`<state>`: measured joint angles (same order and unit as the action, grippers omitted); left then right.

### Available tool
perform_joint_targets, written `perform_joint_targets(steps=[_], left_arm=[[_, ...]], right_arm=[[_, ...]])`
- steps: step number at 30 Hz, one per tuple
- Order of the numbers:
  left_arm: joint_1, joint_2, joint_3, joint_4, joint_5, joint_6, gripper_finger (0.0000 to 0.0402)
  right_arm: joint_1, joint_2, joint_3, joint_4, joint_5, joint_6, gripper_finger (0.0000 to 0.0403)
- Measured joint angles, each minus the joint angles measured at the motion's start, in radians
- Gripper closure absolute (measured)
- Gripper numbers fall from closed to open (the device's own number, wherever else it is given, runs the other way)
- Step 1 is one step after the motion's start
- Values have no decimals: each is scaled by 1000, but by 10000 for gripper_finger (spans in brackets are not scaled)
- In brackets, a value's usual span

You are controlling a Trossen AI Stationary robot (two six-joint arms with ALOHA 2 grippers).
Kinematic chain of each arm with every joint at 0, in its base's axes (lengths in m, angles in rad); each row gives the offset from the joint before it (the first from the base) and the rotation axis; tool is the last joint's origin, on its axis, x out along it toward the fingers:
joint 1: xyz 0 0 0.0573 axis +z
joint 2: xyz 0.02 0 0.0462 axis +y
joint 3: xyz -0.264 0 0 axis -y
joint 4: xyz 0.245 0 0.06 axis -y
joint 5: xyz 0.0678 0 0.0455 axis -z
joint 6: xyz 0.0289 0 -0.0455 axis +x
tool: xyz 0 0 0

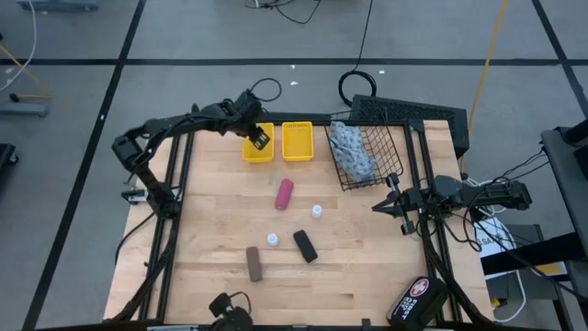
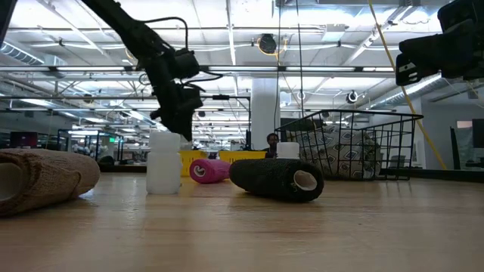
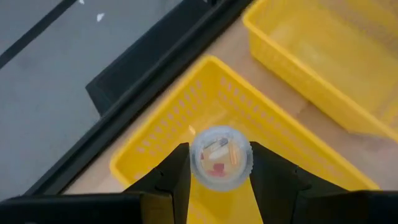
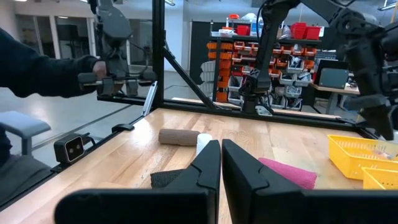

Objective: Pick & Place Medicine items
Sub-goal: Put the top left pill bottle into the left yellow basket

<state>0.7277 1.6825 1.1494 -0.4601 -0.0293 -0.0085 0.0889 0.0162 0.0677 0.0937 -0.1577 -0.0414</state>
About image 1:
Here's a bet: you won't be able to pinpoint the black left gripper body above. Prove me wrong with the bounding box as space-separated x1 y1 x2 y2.
222 103 266 137

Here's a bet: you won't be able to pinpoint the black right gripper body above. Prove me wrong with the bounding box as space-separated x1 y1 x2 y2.
388 172 422 236

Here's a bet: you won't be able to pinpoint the pink bandage roll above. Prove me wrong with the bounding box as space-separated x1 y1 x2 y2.
274 177 295 211

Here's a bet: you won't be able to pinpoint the grey patterned cloth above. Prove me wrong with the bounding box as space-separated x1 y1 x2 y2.
329 120 378 183

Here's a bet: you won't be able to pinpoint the black rectangular block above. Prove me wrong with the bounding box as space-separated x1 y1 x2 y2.
292 229 319 264

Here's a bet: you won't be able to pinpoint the yellow plastic bin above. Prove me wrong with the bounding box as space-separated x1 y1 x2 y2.
242 121 276 165
281 120 315 163

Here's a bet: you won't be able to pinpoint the black perforated computer case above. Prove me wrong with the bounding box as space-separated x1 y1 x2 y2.
350 94 470 160

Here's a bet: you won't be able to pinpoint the black first aid pouch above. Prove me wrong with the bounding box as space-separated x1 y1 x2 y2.
386 275 449 330

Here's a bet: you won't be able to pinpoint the white printed bag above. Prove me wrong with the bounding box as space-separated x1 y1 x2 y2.
474 217 516 259

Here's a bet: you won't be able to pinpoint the black metal beam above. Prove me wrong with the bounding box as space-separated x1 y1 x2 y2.
480 232 588 277

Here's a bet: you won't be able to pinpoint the grey desk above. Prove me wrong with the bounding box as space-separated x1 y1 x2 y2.
540 118 588 331

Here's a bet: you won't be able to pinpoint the grey-blue furniture foot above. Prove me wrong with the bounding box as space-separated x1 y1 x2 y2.
0 101 50 118

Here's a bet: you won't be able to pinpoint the black floor object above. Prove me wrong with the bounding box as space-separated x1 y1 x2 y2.
0 143 20 169

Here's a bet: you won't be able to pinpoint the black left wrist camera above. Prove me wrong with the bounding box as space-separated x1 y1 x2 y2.
234 89 264 116

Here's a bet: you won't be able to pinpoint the black metal table frame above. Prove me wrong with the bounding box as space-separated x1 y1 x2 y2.
109 104 495 330

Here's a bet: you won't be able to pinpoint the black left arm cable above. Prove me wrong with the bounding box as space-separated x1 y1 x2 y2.
250 76 283 104

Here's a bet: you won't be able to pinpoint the black wire basket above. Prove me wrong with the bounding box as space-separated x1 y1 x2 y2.
323 109 405 192

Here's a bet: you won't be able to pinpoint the black hanging cable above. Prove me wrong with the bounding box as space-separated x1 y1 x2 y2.
337 0 379 108

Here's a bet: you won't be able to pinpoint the black floor cables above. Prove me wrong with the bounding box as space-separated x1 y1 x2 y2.
244 0 322 26

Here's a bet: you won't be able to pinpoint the yellow hanging cable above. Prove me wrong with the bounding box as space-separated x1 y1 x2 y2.
458 0 510 172

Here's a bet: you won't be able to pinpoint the white floor cable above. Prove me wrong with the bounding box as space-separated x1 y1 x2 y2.
492 269 528 324

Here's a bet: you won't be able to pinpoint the black device with cable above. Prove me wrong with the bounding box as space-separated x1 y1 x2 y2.
208 291 254 331

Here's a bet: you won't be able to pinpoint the orange floor cable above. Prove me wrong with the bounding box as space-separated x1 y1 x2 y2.
0 43 52 101

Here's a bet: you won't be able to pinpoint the thin white cable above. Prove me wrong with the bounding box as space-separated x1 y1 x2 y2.
0 0 39 93

